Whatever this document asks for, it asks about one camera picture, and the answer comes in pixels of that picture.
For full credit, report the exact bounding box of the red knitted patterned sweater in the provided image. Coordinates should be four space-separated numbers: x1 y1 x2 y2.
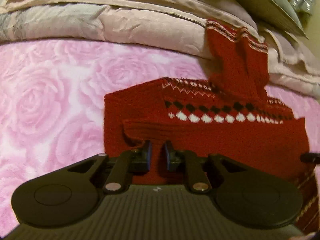
104 20 319 233

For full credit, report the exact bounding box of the beige folded quilt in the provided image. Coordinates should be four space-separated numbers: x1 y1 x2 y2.
1 0 319 98

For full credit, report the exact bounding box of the green cushion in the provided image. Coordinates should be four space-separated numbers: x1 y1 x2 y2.
236 0 306 37

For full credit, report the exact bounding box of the pink rose print bedsheet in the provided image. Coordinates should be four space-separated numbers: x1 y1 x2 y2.
0 39 320 231

